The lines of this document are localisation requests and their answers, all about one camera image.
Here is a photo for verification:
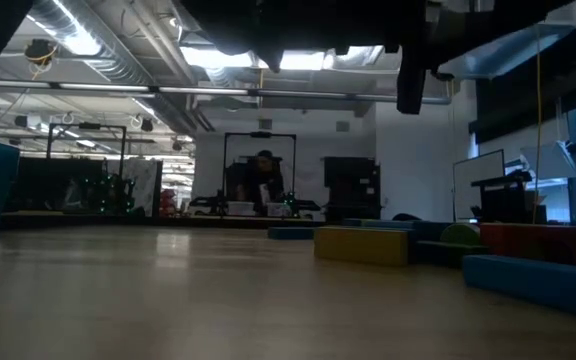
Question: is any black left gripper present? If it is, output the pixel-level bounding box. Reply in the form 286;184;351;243
181;0;395;75

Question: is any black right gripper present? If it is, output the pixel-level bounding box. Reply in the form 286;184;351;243
392;0;469;116

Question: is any light green arch block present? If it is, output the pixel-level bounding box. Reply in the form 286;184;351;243
440;223;483;247

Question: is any green wooden block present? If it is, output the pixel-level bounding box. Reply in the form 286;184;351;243
415;240;489;268

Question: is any blue long wooden block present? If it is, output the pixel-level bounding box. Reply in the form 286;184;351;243
267;227;315;241
461;254;576;322

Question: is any red wooden block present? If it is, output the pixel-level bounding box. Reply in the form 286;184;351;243
479;223;576;271

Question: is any ceiling light panel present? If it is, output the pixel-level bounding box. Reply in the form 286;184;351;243
180;46;255;70
278;49;328;72

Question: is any grey horizontal pipe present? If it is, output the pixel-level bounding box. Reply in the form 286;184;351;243
0;79;453;106

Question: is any whiteboard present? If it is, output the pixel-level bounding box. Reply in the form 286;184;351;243
451;148;507;224

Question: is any person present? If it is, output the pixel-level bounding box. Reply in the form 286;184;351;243
237;149;285;211

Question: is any black standing desk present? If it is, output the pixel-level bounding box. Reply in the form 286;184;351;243
470;169;549;225

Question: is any white angled panel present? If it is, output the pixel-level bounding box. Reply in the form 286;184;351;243
520;141;576;181

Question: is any background robot station table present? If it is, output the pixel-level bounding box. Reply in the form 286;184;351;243
187;195;322;219

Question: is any yellow flat wooden block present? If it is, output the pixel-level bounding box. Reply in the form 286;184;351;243
313;225;410;268

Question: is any white board panel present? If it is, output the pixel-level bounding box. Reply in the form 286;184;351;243
107;157;163;217

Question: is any black partition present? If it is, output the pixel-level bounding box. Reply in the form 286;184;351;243
10;157;109;214

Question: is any black gantry frame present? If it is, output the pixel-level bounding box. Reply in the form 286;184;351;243
46;122;128;211
222;131;298;211

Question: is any rectangular metal duct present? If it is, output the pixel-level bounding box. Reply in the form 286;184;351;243
437;22;576;80

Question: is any ribbed round metal duct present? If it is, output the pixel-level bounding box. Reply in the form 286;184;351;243
27;0;157;86

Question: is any ceiling cable reel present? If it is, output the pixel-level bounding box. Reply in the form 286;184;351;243
23;38;59;67

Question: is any black table frame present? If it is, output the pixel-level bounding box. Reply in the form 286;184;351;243
0;212;329;230

